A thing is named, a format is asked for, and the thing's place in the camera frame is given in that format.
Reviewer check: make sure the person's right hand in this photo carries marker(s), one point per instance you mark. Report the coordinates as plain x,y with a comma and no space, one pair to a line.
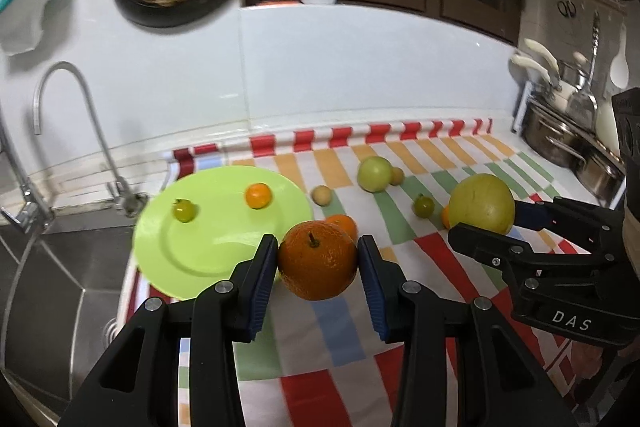
590,362

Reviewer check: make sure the large yellow-green fruit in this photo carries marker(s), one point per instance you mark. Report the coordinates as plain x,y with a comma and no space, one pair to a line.
481,209

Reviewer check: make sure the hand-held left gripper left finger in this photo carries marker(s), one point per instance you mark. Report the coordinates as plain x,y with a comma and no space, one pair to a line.
262,277

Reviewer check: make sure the colourful striped tablecloth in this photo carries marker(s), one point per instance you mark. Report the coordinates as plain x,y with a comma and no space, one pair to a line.
320,332

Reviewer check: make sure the thin gooseneck faucet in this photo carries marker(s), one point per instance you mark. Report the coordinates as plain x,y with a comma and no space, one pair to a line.
95,122

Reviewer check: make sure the large chrome faucet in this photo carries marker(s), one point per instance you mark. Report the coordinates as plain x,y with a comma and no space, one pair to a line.
30,207

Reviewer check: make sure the small beige round fruit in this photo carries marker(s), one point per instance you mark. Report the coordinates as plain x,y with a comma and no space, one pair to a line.
321,195
397,176

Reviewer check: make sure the stainless steel pot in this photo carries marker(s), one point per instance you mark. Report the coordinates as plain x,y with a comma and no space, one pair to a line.
550,132
602,169

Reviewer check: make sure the shiny metal kettle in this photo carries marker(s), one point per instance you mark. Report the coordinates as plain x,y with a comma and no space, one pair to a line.
582,99

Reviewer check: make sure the white plastic bag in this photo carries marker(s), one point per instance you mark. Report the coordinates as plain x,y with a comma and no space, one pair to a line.
22,24

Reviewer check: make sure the light green apple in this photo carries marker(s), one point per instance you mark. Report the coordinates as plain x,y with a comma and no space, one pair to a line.
374,174

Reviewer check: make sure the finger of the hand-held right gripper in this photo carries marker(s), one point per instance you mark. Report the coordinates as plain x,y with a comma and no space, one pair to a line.
585,227
480,242

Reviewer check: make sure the lime green plate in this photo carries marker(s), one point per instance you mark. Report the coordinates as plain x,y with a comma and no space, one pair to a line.
210,247

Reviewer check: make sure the metal knife rack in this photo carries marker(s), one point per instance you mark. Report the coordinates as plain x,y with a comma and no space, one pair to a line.
520,107

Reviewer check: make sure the small dark green fruit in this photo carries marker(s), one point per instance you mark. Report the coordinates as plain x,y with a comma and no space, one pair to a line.
423,206
183,210

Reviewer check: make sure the stainless steel sink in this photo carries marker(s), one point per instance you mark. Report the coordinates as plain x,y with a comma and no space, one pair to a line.
50,282

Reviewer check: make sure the black scissors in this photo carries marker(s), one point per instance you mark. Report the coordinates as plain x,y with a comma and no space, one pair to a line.
566,8

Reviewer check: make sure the large orange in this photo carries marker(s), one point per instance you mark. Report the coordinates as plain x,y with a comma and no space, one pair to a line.
317,261

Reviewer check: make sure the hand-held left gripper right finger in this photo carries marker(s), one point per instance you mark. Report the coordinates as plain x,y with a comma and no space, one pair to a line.
370,282

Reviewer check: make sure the white spatula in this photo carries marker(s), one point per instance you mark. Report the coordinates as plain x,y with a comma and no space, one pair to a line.
619,62

